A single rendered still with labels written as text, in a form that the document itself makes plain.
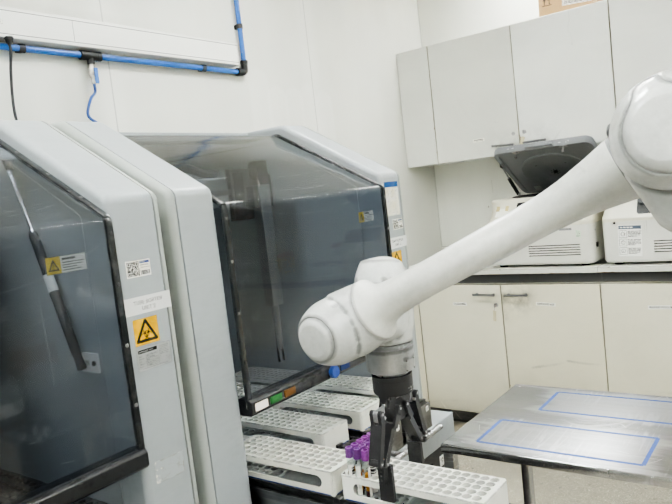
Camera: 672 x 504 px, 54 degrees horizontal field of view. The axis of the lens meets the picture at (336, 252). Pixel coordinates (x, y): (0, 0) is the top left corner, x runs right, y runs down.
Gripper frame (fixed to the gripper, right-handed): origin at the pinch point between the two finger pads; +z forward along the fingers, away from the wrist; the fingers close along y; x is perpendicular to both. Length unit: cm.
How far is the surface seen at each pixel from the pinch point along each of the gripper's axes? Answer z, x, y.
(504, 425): 3.8, -3.6, 39.2
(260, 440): -0.3, 39.1, 2.8
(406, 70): -121, 137, 259
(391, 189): -53, 33, 59
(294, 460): -0.4, 24.2, -2.8
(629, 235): -18, 10, 230
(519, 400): 4, -1, 56
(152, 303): -38, 33, -26
